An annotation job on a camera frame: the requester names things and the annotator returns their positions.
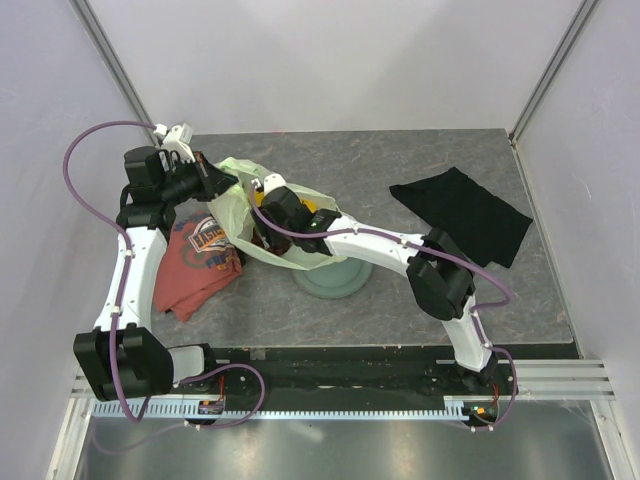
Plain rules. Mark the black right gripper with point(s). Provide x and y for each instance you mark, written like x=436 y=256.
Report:
x=269 y=236

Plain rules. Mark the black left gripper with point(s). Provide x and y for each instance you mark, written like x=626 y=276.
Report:
x=213 y=182

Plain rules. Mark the red grape bunch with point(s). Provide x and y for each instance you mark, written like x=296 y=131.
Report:
x=258 y=241

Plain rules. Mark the light green plastic bag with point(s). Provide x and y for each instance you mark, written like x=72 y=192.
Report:
x=232 y=211

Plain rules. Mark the yellow pear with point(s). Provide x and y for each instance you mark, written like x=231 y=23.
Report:
x=310 y=205

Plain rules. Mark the yellow lemon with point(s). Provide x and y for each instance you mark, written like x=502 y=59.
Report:
x=259 y=197

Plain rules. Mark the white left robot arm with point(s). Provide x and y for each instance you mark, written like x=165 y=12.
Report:
x=120 y=357

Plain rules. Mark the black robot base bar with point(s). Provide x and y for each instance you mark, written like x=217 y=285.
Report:
x=424 y=370

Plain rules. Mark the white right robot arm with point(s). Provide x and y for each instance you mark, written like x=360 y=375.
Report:
x=440 y=277

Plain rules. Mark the grey green plate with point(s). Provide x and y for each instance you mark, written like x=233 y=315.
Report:
x=334 y=281

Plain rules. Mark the red printed t-shirt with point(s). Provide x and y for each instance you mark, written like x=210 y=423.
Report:
x=199 y=262

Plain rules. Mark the black folded cloth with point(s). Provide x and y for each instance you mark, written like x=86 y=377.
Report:
x=485 y=227

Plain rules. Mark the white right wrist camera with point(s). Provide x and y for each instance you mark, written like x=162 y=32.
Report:
x=268 y=183

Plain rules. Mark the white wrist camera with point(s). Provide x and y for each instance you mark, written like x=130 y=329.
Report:
x=176 y=139
x=268 y=183

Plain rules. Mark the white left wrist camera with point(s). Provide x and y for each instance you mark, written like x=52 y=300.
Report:
x=176 y=139

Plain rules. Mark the left aluminium frame post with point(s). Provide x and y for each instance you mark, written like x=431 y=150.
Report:
x=98 y=36

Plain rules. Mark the grey slotted cable duct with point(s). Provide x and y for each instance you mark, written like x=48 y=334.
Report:
x=198 y=410

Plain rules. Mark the aluminium corner frame rail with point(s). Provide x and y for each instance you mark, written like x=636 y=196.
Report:
x=569 y=39

